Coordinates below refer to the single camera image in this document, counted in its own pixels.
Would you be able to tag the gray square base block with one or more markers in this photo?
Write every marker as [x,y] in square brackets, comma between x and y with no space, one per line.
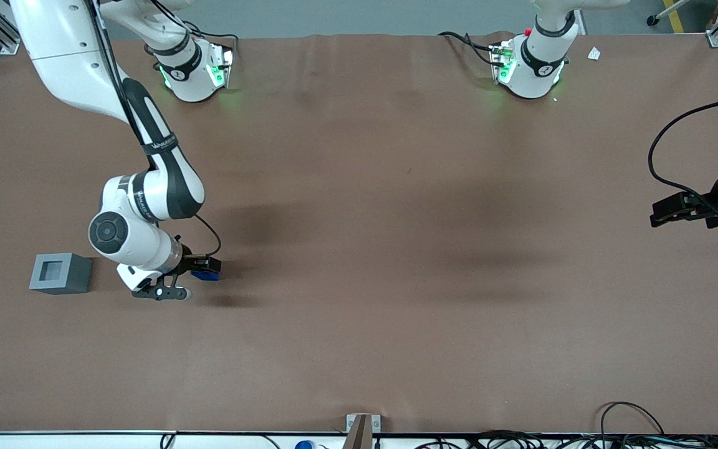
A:
[60,274]

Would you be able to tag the white paper scrap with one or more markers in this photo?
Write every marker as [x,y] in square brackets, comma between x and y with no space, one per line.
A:
[594,53]

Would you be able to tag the blue round cap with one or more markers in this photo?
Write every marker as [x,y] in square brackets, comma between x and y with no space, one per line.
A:
[303,445]

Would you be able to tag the blue plastic part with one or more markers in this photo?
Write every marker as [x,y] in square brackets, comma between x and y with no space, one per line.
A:
[206,277]

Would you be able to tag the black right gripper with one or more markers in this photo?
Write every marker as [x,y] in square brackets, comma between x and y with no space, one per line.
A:
[188,261]

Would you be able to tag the brown table cover sheet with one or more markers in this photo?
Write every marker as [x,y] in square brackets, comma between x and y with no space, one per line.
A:
[359,280]

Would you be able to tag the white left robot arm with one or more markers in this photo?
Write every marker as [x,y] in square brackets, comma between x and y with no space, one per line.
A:
[532,68]

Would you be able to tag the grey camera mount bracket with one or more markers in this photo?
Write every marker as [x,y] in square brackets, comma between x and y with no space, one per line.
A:
[362,430]

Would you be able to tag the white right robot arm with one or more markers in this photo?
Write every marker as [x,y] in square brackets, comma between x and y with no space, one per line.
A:
[166,187]

